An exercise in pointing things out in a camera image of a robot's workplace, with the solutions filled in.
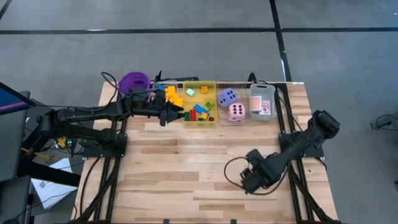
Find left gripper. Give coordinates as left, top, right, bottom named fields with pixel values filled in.
left=148, top=89, right=186, bottom=128

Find black cable loop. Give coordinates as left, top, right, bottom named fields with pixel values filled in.
left=248, top=72, right=271, bottom=85

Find purple foam dice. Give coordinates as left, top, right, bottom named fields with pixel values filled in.
left=216, top=88, right=239, bottom=108

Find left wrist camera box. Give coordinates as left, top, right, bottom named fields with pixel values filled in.
left=132, top=86, right=149, bottom=103

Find small clear plastic bin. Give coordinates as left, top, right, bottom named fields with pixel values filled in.
left=152, top=80, right=182, bottom=108

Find pink foam dice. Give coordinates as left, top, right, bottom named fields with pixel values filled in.
left=228, top=103, right=246, bottom=122

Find yellow translucent plastic bin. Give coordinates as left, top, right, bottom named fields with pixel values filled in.
left=182, top=80, right=218, bottom=126

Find black aluminium frame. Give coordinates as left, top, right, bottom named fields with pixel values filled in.
left=73, top=81, right=131, bottom=224
left=275, top=81, right=340, bottom=224

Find blue screen monitor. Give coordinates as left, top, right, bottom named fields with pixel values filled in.
left=0, top=81, right=35, bottom=116

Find dark grey cabinet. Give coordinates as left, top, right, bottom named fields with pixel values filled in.
left=0, top=107, right=32, bottom=224

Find white paper sheets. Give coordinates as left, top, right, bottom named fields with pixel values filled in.
left=30, top=157, right=78, bottom=210

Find purple plastic bucket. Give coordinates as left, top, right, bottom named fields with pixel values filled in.
left=118, top=71, right=152, bottom=96

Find large clear plastic bin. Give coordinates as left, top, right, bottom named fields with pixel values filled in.
left=216, top=77, right=251, bottom=126

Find white frosted plastic bin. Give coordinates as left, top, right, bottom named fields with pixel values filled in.
left=248, top=82, right=278, bottom=122

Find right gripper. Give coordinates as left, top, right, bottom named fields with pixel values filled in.
left=240, top=148, right=282, bottom=195

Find black frame cross bar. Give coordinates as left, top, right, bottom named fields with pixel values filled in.
left=154, top=70, right=200, bottom=82

